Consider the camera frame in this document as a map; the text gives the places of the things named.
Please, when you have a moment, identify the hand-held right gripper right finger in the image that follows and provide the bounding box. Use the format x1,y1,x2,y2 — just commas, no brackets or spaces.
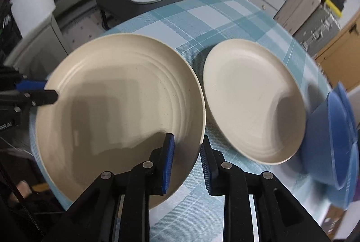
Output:
200,135,332,242

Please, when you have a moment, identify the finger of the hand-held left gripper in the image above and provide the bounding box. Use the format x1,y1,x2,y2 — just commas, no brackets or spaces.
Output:
14,89,59,113
15,79,47,92

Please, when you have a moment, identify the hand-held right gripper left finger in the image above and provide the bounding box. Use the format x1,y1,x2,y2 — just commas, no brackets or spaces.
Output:
63,133,175,242

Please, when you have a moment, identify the large cream plate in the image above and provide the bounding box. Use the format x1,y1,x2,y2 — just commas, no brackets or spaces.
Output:
34,33,207,210

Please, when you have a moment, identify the small cream plate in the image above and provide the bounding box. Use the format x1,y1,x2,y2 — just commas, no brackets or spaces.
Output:
202,40,307,166

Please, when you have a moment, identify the blue bowl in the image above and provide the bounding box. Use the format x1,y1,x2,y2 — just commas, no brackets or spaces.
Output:
302,81,355,190
336,141,360,210

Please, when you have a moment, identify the light grey furniture piece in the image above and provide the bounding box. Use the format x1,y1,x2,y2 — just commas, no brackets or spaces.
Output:
6,15,71,71

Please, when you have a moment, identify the white plastic bin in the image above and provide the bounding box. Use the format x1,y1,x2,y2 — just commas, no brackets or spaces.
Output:
11,0,56,37

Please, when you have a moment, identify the patterned grey rug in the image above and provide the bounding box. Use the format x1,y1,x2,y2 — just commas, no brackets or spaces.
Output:
55,7,113,43

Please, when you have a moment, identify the teal plaid tablecloth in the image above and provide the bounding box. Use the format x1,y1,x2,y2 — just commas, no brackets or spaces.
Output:
29,0,360,242

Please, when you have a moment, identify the wooden door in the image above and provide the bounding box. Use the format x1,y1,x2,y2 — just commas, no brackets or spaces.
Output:
313,10,360,92

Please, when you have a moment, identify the silver suitcase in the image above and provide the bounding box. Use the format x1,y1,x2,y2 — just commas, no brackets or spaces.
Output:
299,3,342,55

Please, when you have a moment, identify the beige suitcase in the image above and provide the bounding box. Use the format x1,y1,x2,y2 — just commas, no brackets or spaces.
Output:
273,0,322,36

